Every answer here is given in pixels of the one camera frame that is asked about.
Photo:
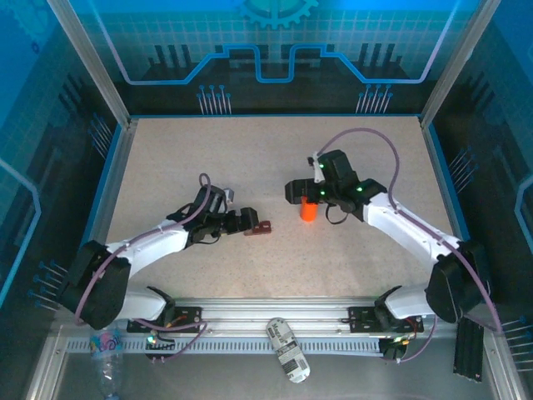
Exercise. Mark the dark red pill organizer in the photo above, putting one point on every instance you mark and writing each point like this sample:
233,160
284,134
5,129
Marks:
262,228

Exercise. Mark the orange pill bottle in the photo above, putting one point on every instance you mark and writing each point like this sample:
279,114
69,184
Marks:
309,212

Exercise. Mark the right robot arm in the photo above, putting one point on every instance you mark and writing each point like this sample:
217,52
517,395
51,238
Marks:
408,233

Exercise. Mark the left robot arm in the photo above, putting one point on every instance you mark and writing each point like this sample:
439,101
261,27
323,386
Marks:
145,246

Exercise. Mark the white oval printed tag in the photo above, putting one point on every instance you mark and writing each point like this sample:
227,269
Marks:
287,350

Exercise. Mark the black left connector box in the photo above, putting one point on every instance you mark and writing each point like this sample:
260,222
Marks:
160,354

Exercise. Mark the black connector box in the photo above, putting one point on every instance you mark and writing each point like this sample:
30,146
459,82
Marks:
160,354
393,352

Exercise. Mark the black right connector box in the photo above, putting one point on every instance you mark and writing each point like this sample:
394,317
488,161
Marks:
393,352

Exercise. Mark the clear plastic water bottle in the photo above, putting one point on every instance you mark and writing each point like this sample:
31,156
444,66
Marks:
106,358

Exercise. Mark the black ridged bar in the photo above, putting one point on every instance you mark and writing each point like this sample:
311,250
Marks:
468,354

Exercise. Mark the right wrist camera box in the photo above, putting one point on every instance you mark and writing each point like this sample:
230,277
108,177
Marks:
318,171

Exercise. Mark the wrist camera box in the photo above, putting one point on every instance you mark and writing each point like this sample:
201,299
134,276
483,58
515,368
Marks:
318,171
228,194

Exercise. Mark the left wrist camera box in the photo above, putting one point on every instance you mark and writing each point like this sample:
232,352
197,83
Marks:
228,194

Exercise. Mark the aluminium mounting rail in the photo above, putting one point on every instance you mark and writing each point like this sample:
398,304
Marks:
270,308

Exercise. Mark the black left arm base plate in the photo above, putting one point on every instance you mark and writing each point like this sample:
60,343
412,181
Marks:
187,318

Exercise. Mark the aluminium side rail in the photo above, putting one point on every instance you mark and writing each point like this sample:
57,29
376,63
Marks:
112,183

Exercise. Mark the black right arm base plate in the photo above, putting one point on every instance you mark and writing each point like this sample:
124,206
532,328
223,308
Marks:
360,318

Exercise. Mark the aluminium frame post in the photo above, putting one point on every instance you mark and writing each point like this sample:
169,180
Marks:
91,62
460,62

